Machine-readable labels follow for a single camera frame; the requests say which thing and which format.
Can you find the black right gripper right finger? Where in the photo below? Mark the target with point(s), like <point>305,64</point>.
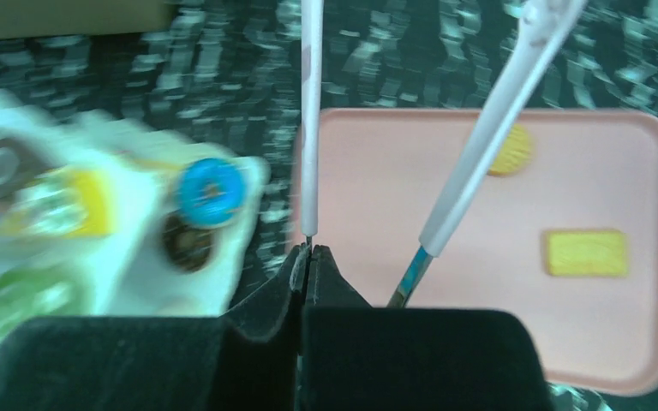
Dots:
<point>356,357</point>

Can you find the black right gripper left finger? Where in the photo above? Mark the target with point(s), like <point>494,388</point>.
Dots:
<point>244,359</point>

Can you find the chocolate donut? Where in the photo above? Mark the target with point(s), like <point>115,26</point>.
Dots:
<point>186,247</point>

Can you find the blue donut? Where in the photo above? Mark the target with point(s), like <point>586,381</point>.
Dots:
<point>210,192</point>

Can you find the pink serving tray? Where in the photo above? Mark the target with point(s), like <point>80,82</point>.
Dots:
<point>591,169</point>

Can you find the white three-tier cake stand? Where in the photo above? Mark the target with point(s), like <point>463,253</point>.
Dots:
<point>127,271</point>

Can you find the yellow cake slice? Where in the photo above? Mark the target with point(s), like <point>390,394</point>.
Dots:
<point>66,202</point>

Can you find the green roll cake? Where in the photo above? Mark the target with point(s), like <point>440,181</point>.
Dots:
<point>27,292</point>

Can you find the tan plastic tool case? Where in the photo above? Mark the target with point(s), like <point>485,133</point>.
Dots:
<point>39,18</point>

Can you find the orange biscuit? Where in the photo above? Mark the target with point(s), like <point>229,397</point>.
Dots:
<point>585,253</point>

